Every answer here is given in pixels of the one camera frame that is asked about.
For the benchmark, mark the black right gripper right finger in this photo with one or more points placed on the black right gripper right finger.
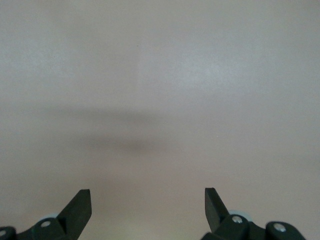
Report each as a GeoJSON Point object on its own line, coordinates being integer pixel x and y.
{"type": "Point", "coordinates": [215, 212]}

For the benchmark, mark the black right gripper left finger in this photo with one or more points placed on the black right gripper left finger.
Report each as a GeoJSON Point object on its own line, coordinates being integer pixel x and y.
{"type": "Point", "coordinates": [72, 215]}

